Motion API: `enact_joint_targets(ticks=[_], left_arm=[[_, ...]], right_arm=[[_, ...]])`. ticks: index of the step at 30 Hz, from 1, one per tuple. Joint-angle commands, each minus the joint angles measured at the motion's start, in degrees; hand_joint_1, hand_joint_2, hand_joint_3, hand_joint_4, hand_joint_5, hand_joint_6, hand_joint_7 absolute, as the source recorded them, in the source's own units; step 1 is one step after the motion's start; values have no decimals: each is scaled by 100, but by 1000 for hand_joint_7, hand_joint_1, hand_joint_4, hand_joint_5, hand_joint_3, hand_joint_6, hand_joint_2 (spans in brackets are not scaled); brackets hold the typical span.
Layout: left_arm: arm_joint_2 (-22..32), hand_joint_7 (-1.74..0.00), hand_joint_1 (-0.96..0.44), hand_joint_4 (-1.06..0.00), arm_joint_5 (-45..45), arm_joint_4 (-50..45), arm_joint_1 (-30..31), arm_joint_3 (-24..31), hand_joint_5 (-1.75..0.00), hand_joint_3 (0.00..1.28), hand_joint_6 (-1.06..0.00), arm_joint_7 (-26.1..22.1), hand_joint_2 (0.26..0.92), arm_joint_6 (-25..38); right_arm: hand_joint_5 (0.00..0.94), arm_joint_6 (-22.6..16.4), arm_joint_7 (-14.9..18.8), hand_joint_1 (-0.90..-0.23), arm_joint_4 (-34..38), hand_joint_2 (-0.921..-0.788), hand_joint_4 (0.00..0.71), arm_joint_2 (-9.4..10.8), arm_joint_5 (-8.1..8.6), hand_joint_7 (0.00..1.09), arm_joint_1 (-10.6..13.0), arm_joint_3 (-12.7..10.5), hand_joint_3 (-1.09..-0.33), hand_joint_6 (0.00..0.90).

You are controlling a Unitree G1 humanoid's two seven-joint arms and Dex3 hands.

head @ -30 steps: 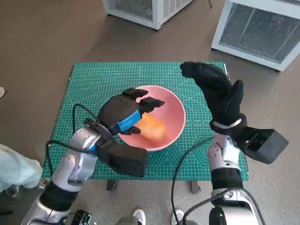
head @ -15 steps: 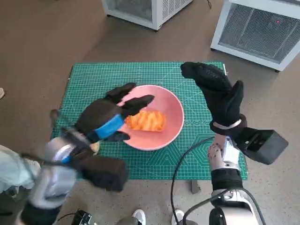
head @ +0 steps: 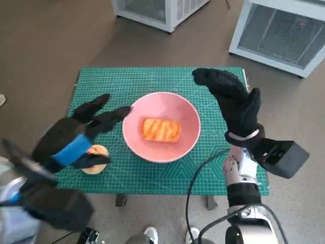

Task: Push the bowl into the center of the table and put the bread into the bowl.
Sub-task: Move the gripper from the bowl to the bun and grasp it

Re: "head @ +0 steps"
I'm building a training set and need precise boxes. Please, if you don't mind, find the pink bowl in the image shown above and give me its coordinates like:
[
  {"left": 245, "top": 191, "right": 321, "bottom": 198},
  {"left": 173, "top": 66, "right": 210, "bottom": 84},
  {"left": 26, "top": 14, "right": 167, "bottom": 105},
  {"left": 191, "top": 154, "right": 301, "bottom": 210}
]
[{"left": 121, "top": 91, "right": 202, "bottom": 164}]

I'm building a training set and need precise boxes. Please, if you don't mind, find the round toy bread bun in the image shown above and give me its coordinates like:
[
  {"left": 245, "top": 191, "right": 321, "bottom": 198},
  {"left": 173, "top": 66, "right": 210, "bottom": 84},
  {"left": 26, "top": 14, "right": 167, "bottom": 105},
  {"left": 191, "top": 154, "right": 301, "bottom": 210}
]
[{"left": 82, "top": 144, "right": 110, "bottom": 175}]

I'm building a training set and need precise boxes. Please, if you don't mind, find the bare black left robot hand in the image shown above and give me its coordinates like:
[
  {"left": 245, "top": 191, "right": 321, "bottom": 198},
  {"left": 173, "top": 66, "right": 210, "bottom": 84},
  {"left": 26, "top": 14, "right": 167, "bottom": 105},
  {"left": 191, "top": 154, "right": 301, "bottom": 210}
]
[{"left": 32, "top": 93, "right": 133, "bottom": 174}]

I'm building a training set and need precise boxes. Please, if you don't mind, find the green cutting mat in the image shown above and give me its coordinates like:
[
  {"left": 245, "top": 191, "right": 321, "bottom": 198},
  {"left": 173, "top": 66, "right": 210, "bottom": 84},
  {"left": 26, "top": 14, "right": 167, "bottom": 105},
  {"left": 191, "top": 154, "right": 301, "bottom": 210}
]
[{"left": 55, "top": 67, "right": 270, "bottom": 196}]

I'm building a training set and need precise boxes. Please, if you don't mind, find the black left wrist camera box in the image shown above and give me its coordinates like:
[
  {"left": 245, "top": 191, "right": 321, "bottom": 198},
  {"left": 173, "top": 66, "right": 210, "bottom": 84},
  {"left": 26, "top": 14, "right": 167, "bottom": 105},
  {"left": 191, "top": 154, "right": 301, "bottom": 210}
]
[{"left": 19, "top": 181, "right": 95, "bottom": 231}]

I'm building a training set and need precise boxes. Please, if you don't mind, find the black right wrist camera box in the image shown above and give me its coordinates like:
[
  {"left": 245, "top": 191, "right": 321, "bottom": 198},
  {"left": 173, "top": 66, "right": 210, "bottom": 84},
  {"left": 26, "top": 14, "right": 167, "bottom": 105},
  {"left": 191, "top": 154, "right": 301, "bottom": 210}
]
[{"left": 253, "top": 138, "right": 310, "bottom": 179}]

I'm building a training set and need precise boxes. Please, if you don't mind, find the black circuit board device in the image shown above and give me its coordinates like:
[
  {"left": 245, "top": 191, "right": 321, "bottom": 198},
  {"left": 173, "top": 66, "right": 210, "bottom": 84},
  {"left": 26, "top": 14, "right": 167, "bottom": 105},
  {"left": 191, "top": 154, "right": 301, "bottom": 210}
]
[{"left": 78, "top": 227, "right": 100, "bottom": 244}]

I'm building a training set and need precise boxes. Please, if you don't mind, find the large white mesh cabinet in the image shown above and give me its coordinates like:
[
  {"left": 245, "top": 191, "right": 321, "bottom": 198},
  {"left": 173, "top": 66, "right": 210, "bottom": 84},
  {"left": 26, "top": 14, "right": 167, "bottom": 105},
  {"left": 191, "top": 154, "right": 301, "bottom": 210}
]
[{"left": 227, "top": 0, "right": 325, "bottom": 78}]

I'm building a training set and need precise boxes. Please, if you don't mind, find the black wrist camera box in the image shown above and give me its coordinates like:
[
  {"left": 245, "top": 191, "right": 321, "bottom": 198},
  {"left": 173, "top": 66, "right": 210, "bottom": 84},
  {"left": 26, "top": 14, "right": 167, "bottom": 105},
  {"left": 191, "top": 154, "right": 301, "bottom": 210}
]
[
  {"left": 253, "top": 138, "right": 310, "bottom": 179},
  {"left": 19, "top": 181, "right": 95, "bottom": 231}
]

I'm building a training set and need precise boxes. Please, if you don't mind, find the long black right arm cable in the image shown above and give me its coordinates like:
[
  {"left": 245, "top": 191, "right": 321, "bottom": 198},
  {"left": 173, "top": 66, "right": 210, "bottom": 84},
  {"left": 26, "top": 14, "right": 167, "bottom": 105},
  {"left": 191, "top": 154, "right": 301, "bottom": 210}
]
[{"left": 185, "top": 148, "right": 229, "bottom": 244}]

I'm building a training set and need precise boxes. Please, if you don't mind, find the person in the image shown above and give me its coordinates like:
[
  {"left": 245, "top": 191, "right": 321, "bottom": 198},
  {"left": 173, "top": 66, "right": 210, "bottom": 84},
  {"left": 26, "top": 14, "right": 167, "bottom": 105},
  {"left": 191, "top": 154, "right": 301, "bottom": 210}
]
[{"left": 0, "top": 156, "right": 43, "bottom": 244}]

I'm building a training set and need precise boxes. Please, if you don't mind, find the small white mesh cabinet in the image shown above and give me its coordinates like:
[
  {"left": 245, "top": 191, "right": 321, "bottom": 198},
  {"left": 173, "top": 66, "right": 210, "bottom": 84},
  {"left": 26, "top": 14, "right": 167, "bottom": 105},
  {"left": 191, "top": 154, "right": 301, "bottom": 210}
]
[{"left": 110, "top": 0, "right": 211, "bottom": 33}]

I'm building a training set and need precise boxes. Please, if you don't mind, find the looped black right arm cable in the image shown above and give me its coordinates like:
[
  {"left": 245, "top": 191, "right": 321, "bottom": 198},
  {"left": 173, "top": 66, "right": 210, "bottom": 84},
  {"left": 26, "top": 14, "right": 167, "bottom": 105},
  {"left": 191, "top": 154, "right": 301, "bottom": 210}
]
[{"left": 199, "top": 203, "right": 290, "bottom": 244}]

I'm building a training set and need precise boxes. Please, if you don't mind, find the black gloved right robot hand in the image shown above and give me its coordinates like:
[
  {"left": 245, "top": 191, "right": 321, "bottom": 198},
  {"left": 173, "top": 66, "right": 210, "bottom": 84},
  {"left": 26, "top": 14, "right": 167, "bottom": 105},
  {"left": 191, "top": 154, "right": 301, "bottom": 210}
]
[{"left": 191, "top": 68, "right": 262, "bottom": 138}]

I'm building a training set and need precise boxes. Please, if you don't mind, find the long striped toy bread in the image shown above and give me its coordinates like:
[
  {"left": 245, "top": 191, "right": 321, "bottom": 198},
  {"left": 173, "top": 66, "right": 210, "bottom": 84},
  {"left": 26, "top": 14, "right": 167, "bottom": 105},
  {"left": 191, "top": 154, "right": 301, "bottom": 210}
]
[{"left": 140, "top": 116, "right": 182, "bottom": 143}]

